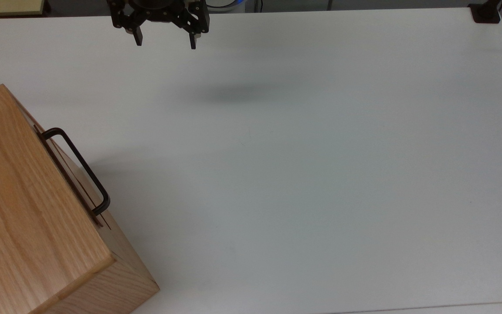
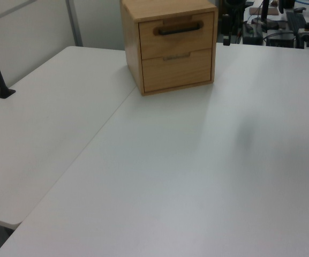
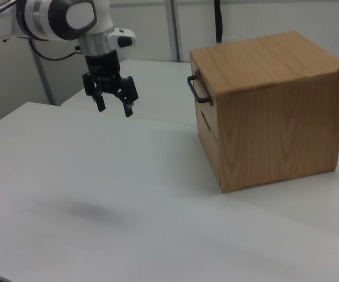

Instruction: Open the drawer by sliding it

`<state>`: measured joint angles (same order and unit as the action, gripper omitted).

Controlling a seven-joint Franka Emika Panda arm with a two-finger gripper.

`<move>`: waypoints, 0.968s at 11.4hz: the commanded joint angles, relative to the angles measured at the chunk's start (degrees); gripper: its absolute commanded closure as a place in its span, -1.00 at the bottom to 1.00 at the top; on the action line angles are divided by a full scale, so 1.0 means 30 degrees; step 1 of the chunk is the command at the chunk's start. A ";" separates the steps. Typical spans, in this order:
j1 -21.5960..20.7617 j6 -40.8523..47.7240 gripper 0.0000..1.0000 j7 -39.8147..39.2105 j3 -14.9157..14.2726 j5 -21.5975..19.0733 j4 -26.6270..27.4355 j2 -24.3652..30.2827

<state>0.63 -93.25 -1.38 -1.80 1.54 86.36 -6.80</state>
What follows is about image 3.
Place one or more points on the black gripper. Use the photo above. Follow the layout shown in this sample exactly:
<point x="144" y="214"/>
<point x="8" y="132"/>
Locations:
<point x="101" y="66"/>

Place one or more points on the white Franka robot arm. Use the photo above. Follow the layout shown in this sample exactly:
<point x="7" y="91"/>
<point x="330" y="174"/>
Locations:
<point x="78" y="14"/>

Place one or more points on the wooden drawer with cutout slot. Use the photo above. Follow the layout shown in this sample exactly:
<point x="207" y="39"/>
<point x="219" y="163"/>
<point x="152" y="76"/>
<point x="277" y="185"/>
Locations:
<point x="213" y="152"/>

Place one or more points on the wooden drawer cabinet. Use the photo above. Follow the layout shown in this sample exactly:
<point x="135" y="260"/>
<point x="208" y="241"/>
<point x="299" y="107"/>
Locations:
<point x="275" y="117"/>

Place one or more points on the grey metal wall post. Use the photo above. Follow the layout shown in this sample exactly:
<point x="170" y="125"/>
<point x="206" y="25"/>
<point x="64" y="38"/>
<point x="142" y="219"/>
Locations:
<point x="45" y="79"/>
<point x="175" y="29"/>

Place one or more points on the black camera stand pole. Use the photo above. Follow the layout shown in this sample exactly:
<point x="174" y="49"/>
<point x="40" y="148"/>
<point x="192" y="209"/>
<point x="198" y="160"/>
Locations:
<point x="218" y="20"/>

